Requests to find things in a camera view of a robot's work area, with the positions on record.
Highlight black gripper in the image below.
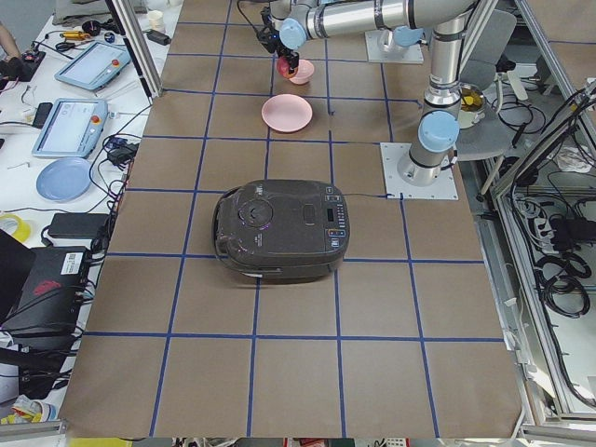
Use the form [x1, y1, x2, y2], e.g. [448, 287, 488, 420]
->
[258, 7, 299, 77]

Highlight red yellow apple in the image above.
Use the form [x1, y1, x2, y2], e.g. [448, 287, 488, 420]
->
[276, 58, 292, 79]

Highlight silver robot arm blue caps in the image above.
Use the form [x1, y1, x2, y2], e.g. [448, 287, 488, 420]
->
[256, 0, 474, 186]

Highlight pink bowl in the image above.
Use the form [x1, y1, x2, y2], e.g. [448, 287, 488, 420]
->
[290, 59, 316, 86]

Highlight pink plate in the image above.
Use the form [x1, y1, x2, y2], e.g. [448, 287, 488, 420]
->
[261, 94, 313, 133]

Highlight light blue plate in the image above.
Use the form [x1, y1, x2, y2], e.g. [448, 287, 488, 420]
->
[36, 157, 91, 201]

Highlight black rice cooker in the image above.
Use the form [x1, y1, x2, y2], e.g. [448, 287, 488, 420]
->
[211, 179, 350, 280]

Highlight teach pendant far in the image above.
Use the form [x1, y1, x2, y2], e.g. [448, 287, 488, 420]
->
[54, 42, 131, 91]

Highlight teach pendant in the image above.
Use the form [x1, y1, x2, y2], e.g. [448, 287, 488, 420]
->
[54, 42, 131, 91]
[32, 98, 108, 158]

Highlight white grey chair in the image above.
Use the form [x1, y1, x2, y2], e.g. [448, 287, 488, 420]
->
[454, 8, 518, 164]

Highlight teach pendant near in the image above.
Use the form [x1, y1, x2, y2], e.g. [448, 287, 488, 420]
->
[32, 98, 108, 158]

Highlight black power adapter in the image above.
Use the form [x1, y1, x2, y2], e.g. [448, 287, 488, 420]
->
[47, 213, 108, 239]

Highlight yellow tape roll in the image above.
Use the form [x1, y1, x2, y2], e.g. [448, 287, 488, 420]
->
[0, 213, 32, 243]

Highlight aluminium frame post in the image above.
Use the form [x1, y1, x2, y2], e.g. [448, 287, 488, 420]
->
[106, 0, 163, 99]

